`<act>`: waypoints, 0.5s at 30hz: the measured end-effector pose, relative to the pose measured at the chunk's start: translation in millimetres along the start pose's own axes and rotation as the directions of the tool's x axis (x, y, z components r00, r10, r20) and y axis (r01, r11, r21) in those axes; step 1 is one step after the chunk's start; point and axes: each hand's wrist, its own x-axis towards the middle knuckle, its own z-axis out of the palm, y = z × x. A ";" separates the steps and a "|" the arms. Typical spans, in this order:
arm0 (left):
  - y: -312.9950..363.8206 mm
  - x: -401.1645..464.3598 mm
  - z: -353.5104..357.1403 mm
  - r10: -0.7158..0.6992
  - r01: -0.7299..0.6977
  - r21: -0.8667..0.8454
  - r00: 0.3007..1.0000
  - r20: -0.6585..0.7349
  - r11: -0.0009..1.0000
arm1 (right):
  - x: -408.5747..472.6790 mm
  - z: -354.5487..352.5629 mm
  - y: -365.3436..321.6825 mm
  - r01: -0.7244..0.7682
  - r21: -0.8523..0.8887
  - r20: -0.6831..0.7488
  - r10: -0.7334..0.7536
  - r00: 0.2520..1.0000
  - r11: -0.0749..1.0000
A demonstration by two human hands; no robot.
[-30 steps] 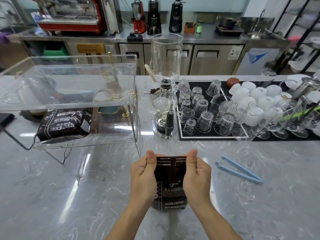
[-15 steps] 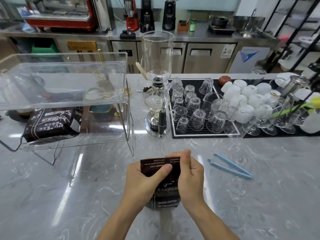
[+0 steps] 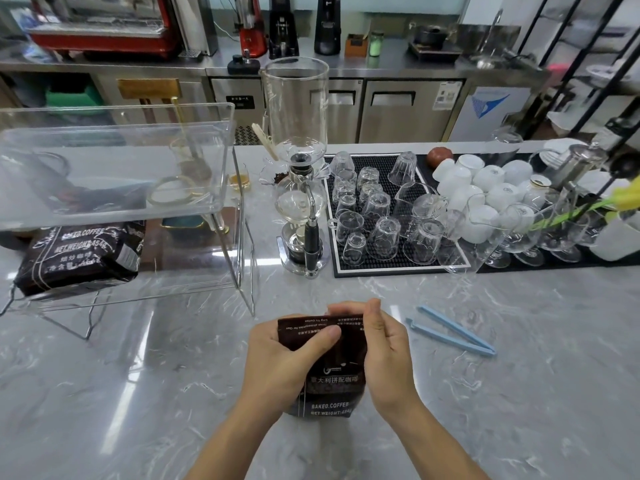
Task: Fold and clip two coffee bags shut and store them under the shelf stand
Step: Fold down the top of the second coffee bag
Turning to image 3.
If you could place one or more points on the pile of white ceramic cups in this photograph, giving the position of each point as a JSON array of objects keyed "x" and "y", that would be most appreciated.
[{"x": 492, "y": 179}]

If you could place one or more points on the coffee bag with orange label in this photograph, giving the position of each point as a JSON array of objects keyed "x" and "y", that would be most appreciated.
[{"x": 75, "y": 259}]

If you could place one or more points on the wide clear glass tumbler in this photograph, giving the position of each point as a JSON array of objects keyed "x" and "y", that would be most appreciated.
[{"x": 507, "y": 139}]

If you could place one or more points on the green jar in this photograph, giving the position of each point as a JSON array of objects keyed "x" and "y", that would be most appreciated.
[{"x": 376, "y": 44}]

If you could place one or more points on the clear stemmed glass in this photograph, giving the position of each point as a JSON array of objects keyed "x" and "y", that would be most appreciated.
[
  {"x": 595, "y": 229},
  {"x": 527, "y": 257},
  {"x": 497, "y": 261},
  {"x": 565, "y": 254}
]

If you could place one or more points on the steel water boiler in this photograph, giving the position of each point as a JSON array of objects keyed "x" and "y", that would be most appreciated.
[{"x": 195, "y": 24}]

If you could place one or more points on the glass serving jug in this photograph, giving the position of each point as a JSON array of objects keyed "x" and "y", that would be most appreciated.
[{"x": 415, "y": 204}]

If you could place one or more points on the cluster of upturned glass cups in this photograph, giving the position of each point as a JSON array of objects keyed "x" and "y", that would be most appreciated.
[{"x": 382, "y": 239}]

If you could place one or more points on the black metal shelf rack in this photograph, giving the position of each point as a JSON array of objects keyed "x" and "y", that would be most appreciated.
[{"x": 550, "y": 54}]

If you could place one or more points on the black cooking pot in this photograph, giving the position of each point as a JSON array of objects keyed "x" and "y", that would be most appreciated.
[{"x": 430, "y": 35}]

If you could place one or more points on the chrome sink faucet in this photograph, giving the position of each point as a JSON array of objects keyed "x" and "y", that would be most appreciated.
[{"x": 492, "y": 32}]

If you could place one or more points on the small glass of amber liquid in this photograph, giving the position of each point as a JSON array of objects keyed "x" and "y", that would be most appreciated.
[{"x": 239, "y": 182}]

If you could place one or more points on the brass drip stand wooden base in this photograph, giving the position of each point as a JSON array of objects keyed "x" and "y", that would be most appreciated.
[{"x": 176, "y": 109}]

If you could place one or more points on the stack of white saucers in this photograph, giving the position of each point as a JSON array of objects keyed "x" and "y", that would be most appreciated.
[{"x": 557, "y": 147}]

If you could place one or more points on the white panel with blue mark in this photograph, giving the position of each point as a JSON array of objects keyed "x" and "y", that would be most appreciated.
[{"x": 492, "y": 112}]

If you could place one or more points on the glass dish with brown spices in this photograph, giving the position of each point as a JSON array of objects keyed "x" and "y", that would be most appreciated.
[{"x": 277, "y": 178}]

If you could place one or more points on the clear glass kettle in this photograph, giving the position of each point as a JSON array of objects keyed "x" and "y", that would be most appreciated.
[{"x": 30, "y": 179}]

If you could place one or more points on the black tamper station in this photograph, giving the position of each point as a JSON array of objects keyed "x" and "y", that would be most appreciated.
[{"x": 243, "y": 64}]

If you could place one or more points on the black grinder clear hopper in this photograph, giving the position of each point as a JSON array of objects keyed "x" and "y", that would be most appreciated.
[{"x": 283, "y": 34}]

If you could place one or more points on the green plastic bin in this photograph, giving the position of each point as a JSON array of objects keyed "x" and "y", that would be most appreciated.
[{"x": 72, "y": 97}]

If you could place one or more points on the white ceramic mug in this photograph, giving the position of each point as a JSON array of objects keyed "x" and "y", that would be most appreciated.
[{"x": 617, "y": 237}]

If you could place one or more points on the stainless steel counter cabinet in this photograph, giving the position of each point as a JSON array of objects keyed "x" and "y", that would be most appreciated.
[{"x": 400, "y": 119}]

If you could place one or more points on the long plain black bar mat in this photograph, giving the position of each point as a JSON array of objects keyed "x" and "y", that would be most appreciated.
[{"x": 550, "y": 267}]

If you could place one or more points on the tall clear glass pitcher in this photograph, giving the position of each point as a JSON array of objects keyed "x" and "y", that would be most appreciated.
[{"x": 475, "y": 244}]

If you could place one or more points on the red espresso machine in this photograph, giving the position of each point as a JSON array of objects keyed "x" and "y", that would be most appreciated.
[{"x": 105, "y": 24}]

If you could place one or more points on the wooden chair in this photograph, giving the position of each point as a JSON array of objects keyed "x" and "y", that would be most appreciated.
[{"x": 147, "y": 88}]

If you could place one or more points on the black white-edged bar mat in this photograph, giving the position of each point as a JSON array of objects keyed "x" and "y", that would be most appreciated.
[{"x": 370, "y": 267}]

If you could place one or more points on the person's right forearm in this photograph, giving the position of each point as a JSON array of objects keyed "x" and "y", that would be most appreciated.
[{"x": 440, "y": 449}]

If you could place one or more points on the cream stirring paddle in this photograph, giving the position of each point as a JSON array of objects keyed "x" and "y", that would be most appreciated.
[{"x": 265, "y": 139}]

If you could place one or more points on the steel french press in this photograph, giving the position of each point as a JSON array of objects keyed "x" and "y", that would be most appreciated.
[{"x": 580, "y": 164}]

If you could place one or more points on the person's left forearm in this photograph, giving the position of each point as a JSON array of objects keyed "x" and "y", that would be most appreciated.
[{"x": 230, "y": 449}]

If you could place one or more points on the person's right hand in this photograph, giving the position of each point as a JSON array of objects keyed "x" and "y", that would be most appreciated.
[{"x": 390, "y": 369}]

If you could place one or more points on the glass siphon coffee maker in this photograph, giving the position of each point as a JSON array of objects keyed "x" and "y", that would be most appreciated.
[{"x": 295, "y": 104}]

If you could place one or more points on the person's left hand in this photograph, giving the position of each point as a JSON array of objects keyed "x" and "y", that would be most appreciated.
[{"x": 270, "y": 374}]

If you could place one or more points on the black grinder dark hopper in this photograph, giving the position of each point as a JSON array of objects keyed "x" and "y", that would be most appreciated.
[{"x": 327, "y": 29}]

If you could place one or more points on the clear acrylic shelf rack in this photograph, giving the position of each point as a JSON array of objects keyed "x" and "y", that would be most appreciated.
[{"x": 125, "y": 159}]

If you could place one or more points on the blue sealing clip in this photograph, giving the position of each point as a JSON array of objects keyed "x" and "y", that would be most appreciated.
[{"x": 487, "y": 350}]

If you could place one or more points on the teal ceramic dish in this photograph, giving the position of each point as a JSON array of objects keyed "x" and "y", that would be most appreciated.
[{"x": 182, "y": 223}]

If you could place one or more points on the plain black coffee bag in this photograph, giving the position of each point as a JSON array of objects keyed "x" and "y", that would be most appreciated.
[{"x": 335, "y": 379}]

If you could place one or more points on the red coffee grinder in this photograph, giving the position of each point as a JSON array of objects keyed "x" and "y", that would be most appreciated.
[{"x": 252, "y": 37}]

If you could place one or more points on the black induction cooker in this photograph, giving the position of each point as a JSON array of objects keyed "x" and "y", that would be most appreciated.
[{"x": 435, "y": 53}]

